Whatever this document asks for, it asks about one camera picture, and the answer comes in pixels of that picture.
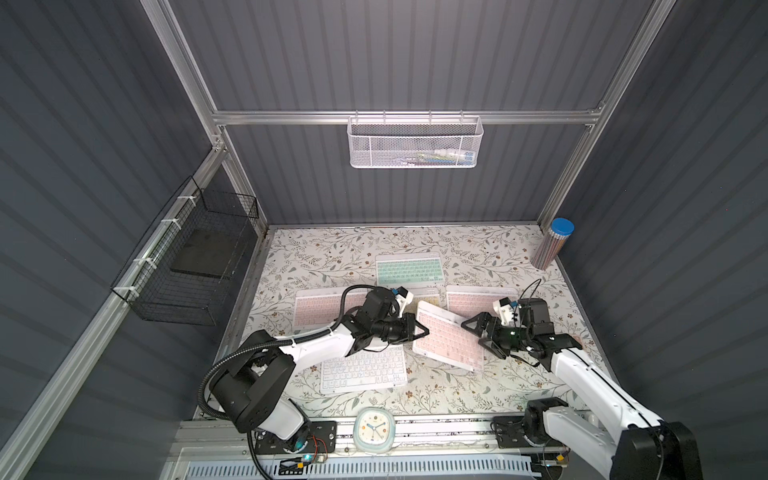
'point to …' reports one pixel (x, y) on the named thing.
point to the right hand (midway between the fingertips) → (475, 333)
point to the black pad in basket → (208, 252)
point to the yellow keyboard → (429, 298)
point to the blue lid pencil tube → (556, 237)
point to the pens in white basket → (440, 156)
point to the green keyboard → (408, 270)
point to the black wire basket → (161, 294)
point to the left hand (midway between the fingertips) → (434, 338)
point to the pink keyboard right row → (468, 300)
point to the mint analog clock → (374, 430)
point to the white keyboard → (375, 368)
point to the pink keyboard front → (448, 340)
